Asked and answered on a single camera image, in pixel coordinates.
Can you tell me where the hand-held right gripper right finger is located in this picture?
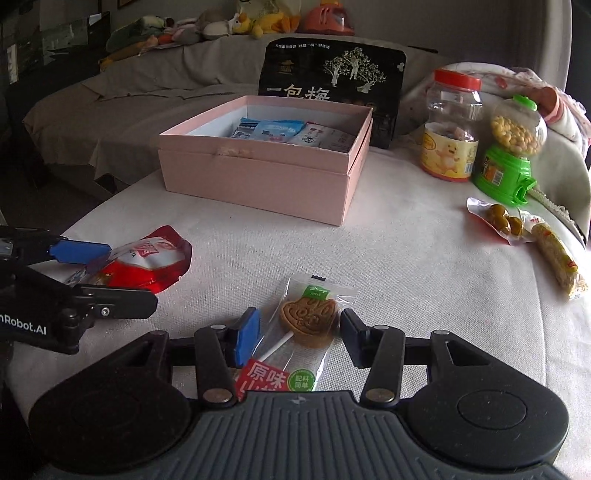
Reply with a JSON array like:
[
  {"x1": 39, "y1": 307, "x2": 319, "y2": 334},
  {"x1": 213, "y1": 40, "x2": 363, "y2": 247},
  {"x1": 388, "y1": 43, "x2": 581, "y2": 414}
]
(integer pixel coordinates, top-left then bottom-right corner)
[{"x1": 340, "y1": 308, "x2": 483, "y2": 408}]

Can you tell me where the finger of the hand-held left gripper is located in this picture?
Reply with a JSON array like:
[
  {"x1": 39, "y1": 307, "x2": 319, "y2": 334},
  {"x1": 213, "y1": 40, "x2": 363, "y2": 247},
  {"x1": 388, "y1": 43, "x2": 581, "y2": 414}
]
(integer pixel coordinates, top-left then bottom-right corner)
[
  {"x1": 0, "y1": 226, "x2": 112, "y2": 267},
  {"x1": 28, "y1": 268, "x2": 158, "y2": 320}
]

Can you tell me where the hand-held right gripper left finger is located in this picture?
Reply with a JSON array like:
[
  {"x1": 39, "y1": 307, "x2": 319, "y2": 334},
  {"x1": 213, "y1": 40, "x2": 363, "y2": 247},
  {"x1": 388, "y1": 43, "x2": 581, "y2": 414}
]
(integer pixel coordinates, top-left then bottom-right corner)
[{"x1": 117, "y1": 307, "x2": 260, "y2": 408}]

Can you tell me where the red and white snack packet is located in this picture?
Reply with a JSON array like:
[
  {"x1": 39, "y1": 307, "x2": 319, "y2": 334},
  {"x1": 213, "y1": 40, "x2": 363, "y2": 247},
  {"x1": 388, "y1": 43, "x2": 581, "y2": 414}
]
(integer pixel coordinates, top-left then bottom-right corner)
[{"x1": 65, "y1": 225, "x2": 193, "y2": 295}]

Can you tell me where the lollipop cookie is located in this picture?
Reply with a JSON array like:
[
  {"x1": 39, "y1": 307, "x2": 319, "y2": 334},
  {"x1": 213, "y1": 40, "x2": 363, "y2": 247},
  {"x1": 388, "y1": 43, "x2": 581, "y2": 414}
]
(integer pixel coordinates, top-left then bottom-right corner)
[{"x1": 235, "y1": 272, "x2": 357, "y2": 402}]

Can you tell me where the pink cardboard box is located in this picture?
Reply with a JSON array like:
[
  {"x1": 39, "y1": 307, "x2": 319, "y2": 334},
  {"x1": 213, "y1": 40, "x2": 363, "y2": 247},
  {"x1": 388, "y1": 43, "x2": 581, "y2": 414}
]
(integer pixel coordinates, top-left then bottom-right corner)
[{"x1": 158, "y1": 95, "x2": 374, "y2": 227}]

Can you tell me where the blue and white snack packet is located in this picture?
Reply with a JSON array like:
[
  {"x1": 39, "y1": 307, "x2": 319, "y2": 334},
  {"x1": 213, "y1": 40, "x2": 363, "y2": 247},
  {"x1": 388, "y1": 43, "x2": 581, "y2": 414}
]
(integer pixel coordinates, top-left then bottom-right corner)
[{"x1": 252, "y1": 120, "x2": 305, "y2": 145}]

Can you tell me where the grey covered sofa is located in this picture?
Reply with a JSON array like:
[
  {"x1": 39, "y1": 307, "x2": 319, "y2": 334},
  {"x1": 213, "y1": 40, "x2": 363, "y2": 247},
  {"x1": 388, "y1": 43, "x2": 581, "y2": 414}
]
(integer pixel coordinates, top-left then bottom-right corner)
[{"x1": 23, "y1": 9, "x2": 462, "y2": 195}]

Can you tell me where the green olive packet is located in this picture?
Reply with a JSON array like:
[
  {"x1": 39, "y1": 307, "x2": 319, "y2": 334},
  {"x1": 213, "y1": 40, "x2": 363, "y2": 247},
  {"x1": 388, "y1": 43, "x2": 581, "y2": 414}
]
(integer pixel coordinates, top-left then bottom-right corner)
[{"x1": 466, "y1": 197, "x2": 532, "y2": 245}]

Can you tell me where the pale beige snack packet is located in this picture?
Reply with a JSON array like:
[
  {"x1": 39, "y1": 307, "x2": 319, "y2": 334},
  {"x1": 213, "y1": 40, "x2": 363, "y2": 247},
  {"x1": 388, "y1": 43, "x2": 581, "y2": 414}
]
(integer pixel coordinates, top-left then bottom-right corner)
[{"x1": 318, "y1": 130, "x2": 358, "y2": 153}]

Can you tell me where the small bluish snack packet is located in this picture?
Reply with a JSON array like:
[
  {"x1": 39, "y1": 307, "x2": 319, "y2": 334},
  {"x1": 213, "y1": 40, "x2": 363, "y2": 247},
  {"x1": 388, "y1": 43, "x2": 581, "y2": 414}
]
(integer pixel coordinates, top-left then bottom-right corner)
[{"x1": 229, "y1": 117, "x2": 259, "y2": 139}]

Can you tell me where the clear jar with red lid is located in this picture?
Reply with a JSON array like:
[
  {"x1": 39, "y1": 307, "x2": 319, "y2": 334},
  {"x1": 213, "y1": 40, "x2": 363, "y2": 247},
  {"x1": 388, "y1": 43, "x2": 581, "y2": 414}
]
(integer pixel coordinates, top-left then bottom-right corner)
[{"x1": 419, "y1": 68, "x2": 483, "y2": 184}]

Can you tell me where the dark cabinet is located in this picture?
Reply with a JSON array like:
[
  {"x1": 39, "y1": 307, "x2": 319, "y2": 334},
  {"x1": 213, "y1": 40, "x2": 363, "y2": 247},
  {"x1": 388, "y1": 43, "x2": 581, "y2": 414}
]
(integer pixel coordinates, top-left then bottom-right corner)
[{"x1": 0, "y1": 11, "x2": 112, "y2": 86}]

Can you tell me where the yellow snack stick packet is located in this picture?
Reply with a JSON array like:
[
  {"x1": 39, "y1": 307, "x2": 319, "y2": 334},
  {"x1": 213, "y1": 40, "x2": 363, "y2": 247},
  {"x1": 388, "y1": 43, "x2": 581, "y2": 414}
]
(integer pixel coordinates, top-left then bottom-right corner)
[{"x1": 519, "y1": 210, "x2": 589, "y2": 301}]

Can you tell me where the green candy dispenser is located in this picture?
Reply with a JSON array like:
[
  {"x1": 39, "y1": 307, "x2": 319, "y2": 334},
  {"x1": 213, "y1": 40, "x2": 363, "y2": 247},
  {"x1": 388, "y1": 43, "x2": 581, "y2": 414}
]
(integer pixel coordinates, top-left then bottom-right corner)
[{"x1": 473, "y1": 95, "x2": 549, "y2": 207}]

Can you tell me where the grey rabbit plush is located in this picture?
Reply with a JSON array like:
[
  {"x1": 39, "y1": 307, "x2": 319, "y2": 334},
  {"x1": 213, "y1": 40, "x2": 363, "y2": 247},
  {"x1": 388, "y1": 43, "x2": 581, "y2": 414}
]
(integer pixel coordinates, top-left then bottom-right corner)
[{"x1": 182, "y1": 9, "x2": 241, "y2": 44}]

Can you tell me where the black snack bag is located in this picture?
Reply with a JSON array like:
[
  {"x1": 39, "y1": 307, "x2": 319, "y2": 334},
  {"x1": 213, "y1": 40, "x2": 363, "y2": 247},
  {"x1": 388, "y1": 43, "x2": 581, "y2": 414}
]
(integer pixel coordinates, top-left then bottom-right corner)
[{"x1": 257, "y1": 38, "x2": 407, "y2": 149}]

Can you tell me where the yellow duck plush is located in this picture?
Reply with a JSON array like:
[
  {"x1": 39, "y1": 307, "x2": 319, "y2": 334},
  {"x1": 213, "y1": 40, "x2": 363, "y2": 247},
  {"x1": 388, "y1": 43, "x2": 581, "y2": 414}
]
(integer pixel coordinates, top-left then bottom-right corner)
[{"x1": 233, "y1": 0, "x2": 301, "y2": 38}]

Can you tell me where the orange toy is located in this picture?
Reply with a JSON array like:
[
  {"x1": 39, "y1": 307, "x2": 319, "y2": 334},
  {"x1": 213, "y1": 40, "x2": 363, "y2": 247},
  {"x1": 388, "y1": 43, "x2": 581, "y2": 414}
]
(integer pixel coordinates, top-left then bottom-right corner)
[{"x1": 307, "y1": 0, "x2": 356, "y2": 37}]

